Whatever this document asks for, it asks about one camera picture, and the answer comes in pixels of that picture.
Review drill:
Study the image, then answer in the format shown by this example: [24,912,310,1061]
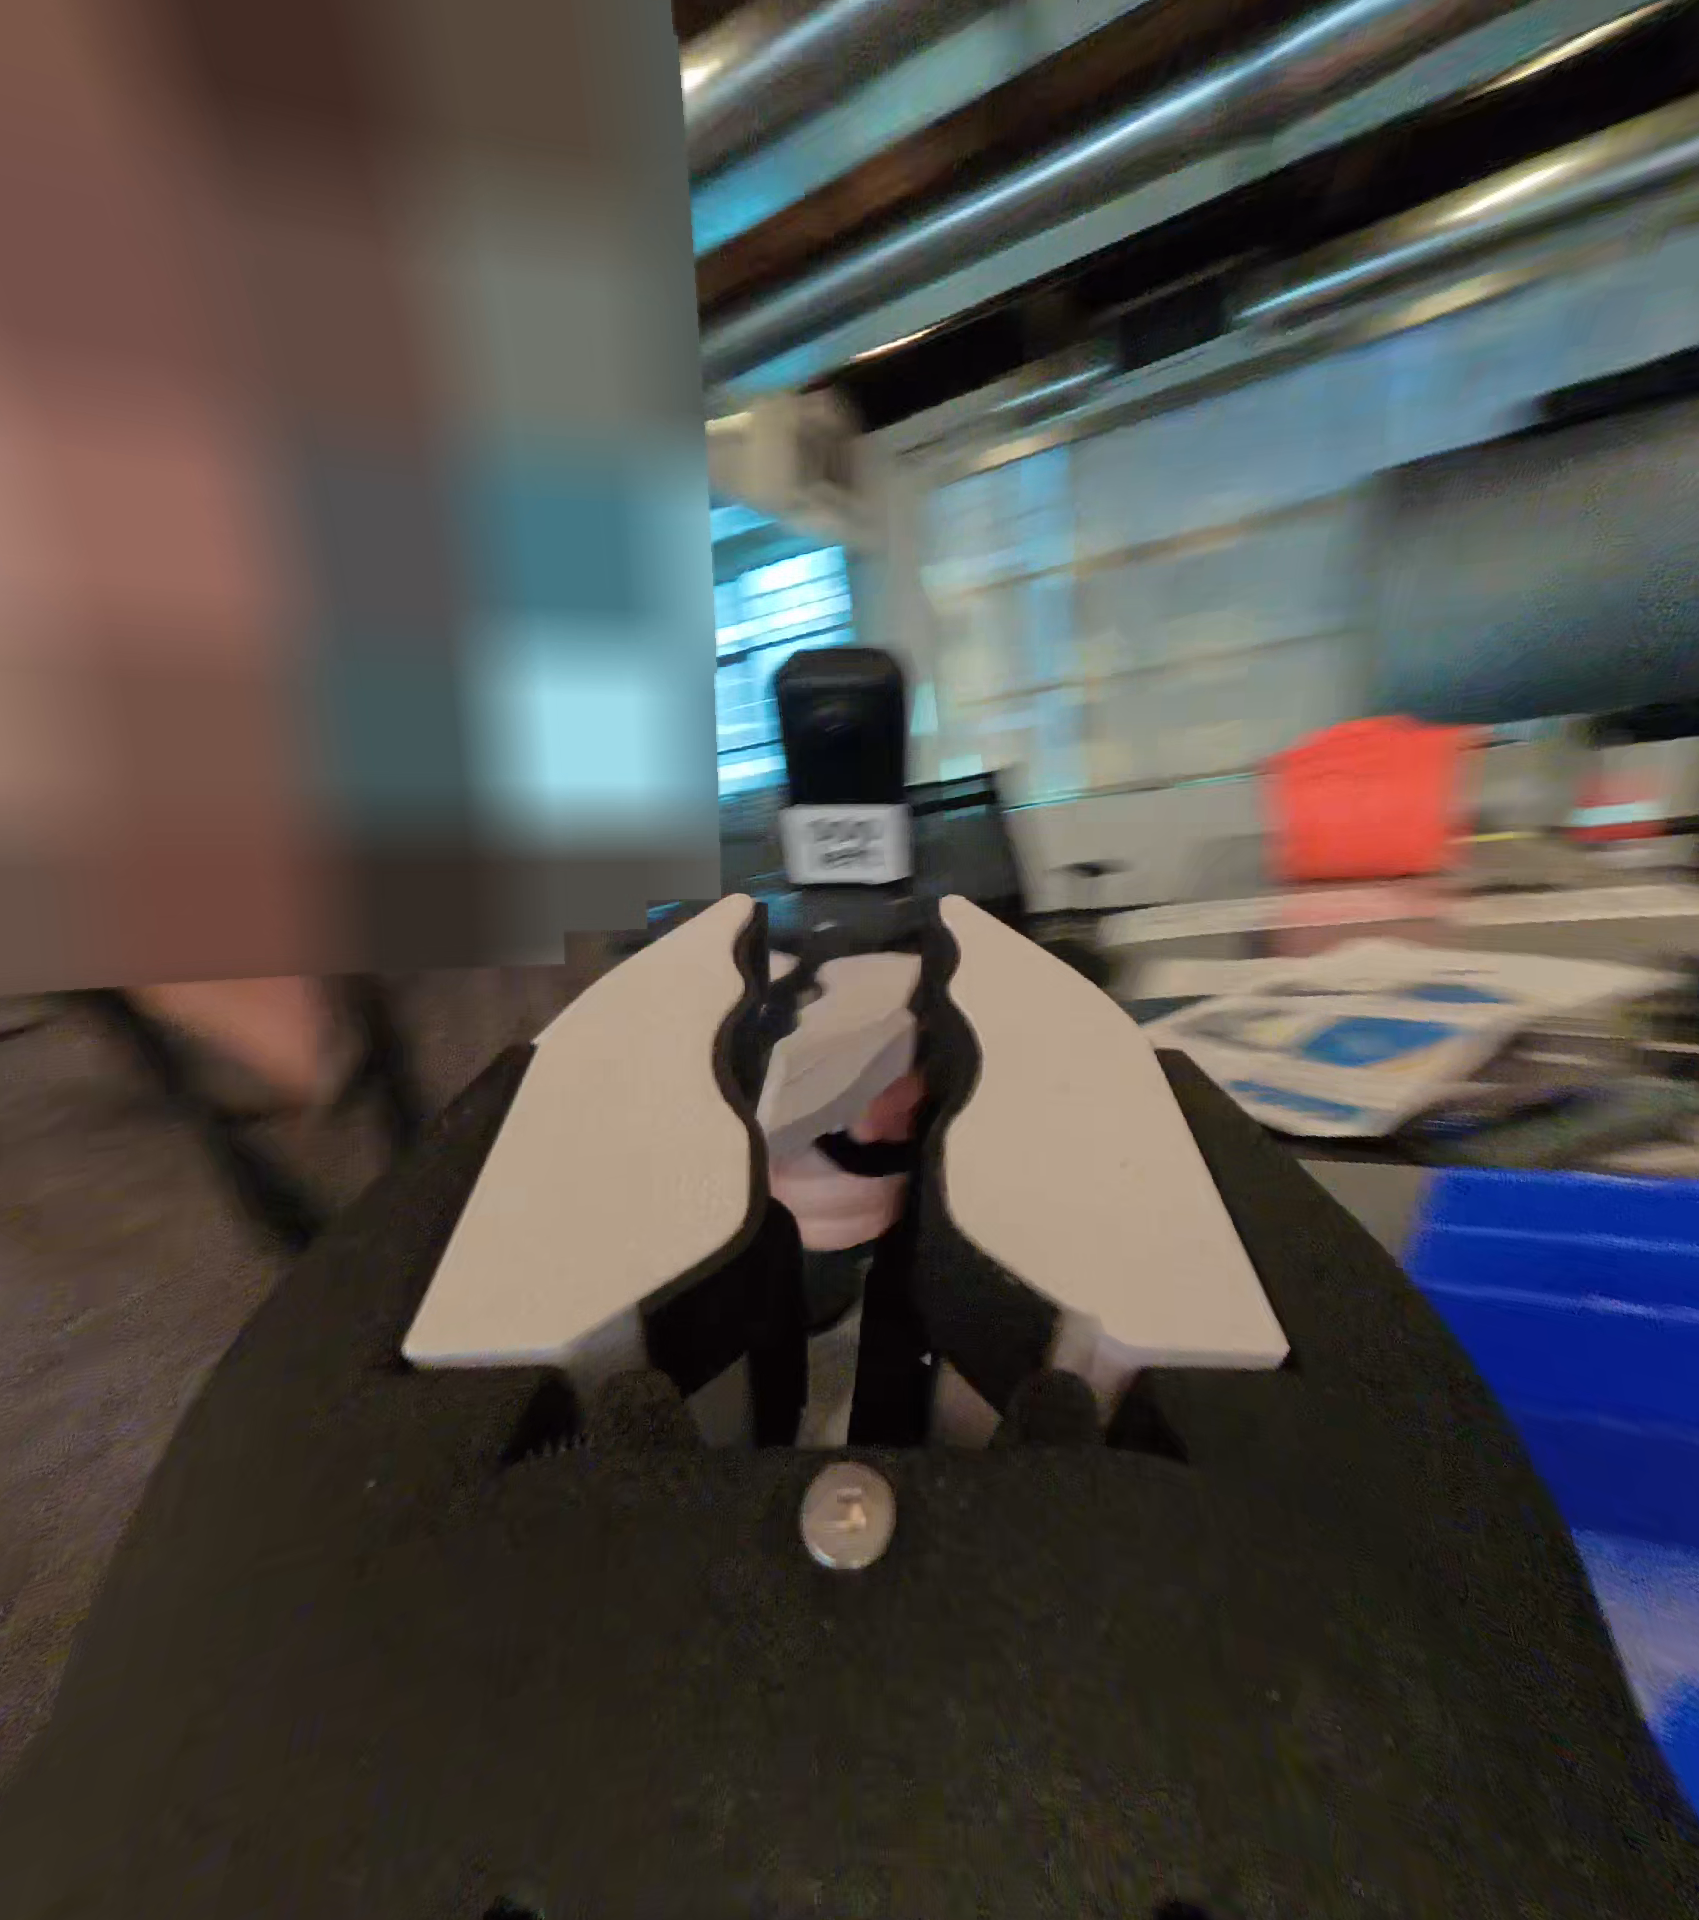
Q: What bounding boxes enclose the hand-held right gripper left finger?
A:
[400,892,776,1374]

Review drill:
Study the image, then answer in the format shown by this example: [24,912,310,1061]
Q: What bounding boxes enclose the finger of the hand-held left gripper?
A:
[764,1019,926,1170]
[804,956,930,1060]

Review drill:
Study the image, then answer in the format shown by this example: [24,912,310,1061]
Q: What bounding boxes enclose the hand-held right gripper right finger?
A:
[922,892,1292,1378]

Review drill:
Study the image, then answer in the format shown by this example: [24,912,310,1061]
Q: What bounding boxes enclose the blue labelled plastic bin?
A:
[1402,1166,1699,1920]

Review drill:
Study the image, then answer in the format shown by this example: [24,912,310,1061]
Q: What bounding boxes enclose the person's left hand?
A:
[772,1068,930,1249]

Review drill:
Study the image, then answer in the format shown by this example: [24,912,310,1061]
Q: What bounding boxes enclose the white blue printed sheets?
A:
[1132,947,1680,1146]

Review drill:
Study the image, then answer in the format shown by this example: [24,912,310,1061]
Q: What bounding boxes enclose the orange plastic bin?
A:
[1264,714,1484,890]

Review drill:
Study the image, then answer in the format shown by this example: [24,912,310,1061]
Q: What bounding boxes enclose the large black monitor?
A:
[1372,366,1699,726]

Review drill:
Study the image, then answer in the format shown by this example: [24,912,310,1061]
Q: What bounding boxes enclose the black lanyard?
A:
[76,982,424,1254]

